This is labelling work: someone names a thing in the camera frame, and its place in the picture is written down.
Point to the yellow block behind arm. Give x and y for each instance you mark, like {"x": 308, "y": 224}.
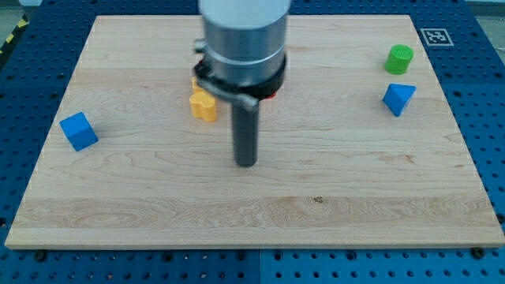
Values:
{"x": 196, "y": 86}

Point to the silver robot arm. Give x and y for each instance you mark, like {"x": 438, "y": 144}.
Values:
{"x": 243, "y": 49}

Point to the wooden board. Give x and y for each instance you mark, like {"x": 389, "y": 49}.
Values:
{"x": 335, "y": 170}

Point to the blue cube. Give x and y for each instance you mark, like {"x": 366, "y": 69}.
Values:
{"x": 78, "y": 131}

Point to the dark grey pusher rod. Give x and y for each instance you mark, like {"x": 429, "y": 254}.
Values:
{"x": 245, "y": 123}

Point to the yellow heart block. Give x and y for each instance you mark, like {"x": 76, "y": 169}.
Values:
{"x": 203, "y": 105}

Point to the blue triangular block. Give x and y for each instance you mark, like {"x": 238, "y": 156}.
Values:
{"x": 397, "y": 97}

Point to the green cylinder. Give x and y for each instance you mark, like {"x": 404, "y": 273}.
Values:
{"x": 399, "y": 59}

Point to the white fiducial marker tag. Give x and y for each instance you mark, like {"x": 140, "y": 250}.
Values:
{"x": 436, "y": 37}

